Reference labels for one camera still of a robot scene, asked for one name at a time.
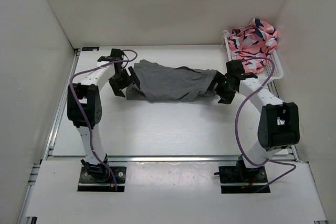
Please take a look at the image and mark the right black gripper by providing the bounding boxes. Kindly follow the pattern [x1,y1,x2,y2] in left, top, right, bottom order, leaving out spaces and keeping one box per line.
[205,72,236,105]

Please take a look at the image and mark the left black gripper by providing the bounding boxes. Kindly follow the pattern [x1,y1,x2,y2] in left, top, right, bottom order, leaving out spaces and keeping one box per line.
[108,67,139,98]

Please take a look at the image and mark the grey shorts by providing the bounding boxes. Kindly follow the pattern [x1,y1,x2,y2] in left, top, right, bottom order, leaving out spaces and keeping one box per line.
[126,60,217,103]

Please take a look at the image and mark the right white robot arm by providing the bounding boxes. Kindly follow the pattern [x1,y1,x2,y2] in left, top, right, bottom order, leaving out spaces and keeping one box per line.
[208,72,300,182]

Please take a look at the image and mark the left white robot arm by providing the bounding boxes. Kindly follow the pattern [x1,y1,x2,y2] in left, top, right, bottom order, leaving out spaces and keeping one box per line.
[67,49,140,185]

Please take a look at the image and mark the pink patterned shorts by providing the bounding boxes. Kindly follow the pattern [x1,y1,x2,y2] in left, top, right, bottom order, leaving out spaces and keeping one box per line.
[224,18,278,74]

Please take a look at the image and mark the black corner label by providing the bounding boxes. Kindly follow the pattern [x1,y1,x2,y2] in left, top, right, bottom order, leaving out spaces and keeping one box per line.
[81,47,100,51]

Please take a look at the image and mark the white plastic basket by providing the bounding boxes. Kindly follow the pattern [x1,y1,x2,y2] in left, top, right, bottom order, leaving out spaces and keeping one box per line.
[222,30,284,82]

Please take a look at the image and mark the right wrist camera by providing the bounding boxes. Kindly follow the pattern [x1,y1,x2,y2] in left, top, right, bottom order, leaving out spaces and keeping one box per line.
[226,60,245,78]

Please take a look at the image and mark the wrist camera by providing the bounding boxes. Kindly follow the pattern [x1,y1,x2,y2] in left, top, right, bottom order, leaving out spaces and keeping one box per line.
[226,60,245,78]
[110,48,125,61]

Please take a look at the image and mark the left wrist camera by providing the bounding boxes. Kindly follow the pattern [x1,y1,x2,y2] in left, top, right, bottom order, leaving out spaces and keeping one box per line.
[110,48,125,61]

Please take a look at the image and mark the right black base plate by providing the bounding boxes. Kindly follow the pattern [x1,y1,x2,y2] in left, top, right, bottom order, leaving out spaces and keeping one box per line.
[214,166,271,194]

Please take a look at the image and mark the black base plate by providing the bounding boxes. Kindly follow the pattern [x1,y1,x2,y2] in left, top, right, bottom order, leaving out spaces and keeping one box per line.
[77,166,127,193]
[214,166,271,194]

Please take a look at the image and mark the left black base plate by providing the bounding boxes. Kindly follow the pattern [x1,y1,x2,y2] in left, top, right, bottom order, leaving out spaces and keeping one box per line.
[77,166,127,193]

